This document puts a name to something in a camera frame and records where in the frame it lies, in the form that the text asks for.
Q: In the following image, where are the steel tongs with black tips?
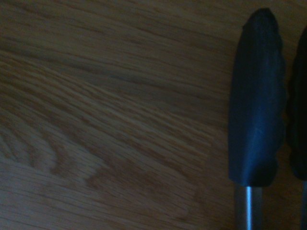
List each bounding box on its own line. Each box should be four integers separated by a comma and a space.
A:
228, 8, 307, 230

